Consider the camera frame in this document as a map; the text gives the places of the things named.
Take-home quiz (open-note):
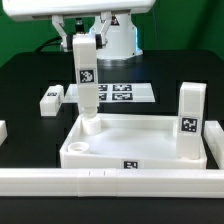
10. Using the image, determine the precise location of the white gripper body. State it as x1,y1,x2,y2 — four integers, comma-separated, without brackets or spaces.
2,0,156,21

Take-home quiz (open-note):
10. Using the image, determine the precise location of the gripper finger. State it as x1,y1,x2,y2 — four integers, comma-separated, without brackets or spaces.
95,11,112,49
52,15,72,52

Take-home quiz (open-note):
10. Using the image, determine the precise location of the white desk top tray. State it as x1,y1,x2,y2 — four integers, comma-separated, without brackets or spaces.
60,114,207,169

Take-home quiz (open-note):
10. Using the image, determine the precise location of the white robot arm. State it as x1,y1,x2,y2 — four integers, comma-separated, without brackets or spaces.
2,0,156,61

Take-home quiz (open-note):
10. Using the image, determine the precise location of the white block left edge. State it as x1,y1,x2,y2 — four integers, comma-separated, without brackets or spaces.
0,120,7,146

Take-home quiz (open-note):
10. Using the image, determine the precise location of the black cable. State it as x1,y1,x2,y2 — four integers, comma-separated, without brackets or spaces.
33,35,64,54

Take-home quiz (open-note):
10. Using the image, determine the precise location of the white marker base plate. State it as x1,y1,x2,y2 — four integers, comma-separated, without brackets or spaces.
64,83,155,103

